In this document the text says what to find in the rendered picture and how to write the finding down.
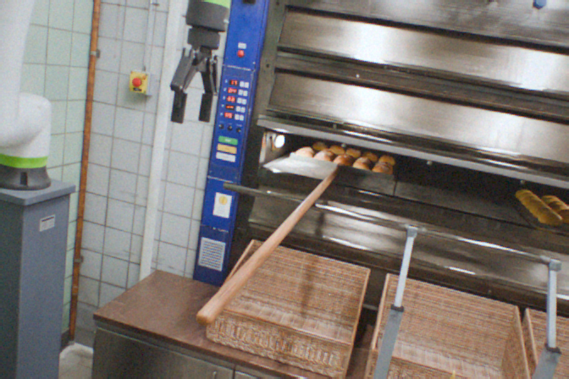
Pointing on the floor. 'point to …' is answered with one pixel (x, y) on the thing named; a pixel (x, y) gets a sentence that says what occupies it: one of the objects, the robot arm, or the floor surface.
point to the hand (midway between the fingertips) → (191, 118)
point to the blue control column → (245, 19)
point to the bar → (549, 358)
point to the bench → (185, 338)
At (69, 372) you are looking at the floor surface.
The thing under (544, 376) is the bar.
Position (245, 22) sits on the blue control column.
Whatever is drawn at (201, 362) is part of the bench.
